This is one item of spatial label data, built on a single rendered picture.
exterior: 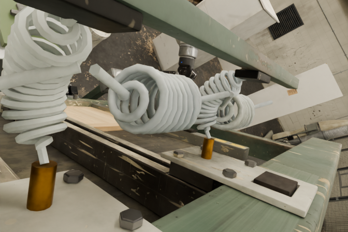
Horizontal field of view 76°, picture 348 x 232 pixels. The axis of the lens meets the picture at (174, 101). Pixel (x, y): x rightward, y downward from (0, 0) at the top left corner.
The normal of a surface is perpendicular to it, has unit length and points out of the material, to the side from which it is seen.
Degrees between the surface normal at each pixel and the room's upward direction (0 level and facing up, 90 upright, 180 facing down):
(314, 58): 90
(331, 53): 90
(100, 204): 59
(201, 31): 31
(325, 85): 90
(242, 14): 90
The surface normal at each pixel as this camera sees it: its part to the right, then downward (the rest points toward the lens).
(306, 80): -0.57, 0.11
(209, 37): 0.77, 0.15
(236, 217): 0.15, -0.99
